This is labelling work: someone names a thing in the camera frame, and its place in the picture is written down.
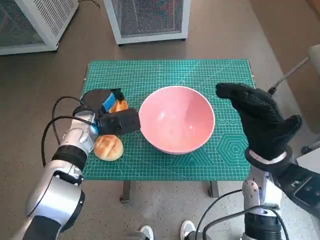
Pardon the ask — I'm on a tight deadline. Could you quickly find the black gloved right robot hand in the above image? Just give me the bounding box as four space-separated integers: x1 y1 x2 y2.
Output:
215 82 303 162

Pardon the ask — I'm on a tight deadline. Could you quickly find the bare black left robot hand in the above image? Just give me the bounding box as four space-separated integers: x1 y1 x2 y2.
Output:
79 87 126 113

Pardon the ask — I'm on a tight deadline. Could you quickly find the long toy bread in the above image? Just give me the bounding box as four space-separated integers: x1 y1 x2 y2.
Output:
109 99 129 114

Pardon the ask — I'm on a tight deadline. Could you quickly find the round toy bread bun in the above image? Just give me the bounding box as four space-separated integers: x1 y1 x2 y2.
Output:
93 134 124 162

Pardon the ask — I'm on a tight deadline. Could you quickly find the pink bowl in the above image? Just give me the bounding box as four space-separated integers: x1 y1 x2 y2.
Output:
138 85 216 155

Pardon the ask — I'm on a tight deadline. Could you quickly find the white board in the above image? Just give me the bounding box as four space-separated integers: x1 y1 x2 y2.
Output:
296 149 320 173

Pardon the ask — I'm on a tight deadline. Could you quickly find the green cutting mat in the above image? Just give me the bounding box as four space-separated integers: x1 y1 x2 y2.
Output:
81 59 256 181

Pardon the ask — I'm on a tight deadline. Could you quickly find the grey office chair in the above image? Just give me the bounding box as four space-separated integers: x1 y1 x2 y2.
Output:
268 44 320 156

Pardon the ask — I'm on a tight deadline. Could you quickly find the grey table leg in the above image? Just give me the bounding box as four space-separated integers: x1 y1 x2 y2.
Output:
208 180 220 199
119 180 132 204

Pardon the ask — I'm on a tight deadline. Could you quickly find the white mesh cabinet perforated side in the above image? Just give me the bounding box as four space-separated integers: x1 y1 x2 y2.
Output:
0 0 80 56

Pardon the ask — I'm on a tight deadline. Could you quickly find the white mesh cabinet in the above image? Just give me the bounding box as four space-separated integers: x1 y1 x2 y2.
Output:
103 0 191 46

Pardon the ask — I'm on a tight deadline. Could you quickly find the white shoe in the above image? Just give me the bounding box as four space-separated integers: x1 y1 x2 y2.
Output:
180 219 197 240
139 224 155 240

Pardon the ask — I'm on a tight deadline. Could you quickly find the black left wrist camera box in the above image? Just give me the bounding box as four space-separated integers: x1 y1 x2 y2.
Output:
96 107 141 136

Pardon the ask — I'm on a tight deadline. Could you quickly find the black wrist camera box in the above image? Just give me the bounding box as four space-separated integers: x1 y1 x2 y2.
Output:
272 162 320 210
96 107 141 136

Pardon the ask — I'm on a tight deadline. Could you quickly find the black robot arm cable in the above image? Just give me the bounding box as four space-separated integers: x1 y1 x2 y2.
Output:
196 188 245 240
40 116 97 168
51 96 86 121
202 206 291 240

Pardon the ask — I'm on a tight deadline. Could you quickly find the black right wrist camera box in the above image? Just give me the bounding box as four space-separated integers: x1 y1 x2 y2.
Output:
272 162 320 210

